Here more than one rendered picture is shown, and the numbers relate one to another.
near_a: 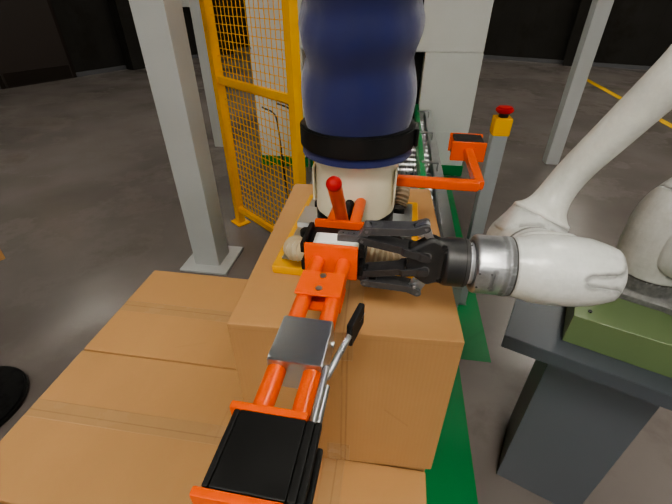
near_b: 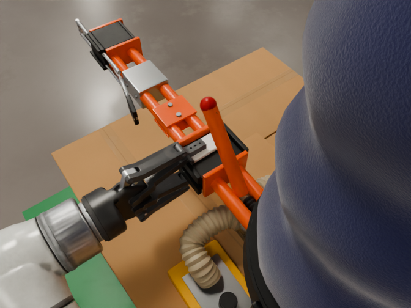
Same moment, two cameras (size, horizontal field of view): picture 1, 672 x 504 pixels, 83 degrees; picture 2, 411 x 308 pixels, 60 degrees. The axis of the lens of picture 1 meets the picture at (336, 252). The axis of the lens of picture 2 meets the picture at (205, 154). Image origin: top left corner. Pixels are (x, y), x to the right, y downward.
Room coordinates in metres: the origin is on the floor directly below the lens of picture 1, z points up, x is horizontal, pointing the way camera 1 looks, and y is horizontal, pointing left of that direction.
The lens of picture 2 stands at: (0.74, -0.24, 1.55)
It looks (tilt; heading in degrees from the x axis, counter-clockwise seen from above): 54 degrees down; 135
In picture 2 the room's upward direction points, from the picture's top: straight up
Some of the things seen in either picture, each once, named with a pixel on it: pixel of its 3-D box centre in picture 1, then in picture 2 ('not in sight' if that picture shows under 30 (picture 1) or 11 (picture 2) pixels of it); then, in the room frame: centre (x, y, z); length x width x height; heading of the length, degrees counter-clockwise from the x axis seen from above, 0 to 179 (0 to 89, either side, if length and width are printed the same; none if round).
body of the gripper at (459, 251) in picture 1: (437, 260); (120, 204); (0.48, -0.16, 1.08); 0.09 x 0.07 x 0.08; 81
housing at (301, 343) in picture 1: (302, 352); (146, 84); (0.30, 0.04, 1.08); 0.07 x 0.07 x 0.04; 80
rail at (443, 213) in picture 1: (434, 173); not in sight; (2.22, -0.60, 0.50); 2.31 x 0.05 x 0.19; 171
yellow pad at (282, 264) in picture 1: (314, 223); not in sight; (0.78, 0.05, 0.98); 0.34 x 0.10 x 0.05; 170
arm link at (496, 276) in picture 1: (486, 264); (73, 231); (0.47, -0.23, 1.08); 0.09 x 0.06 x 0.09; 171
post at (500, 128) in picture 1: (477, 222); not in sight; (1.61, -0.69, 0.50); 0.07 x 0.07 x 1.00; 81
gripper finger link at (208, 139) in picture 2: (337, 240); (204, 146); (0.50, 0.00, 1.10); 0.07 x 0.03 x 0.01; 81
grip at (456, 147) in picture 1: (466, 146); not in sight; (1.01, -0.35, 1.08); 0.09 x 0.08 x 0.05; 80
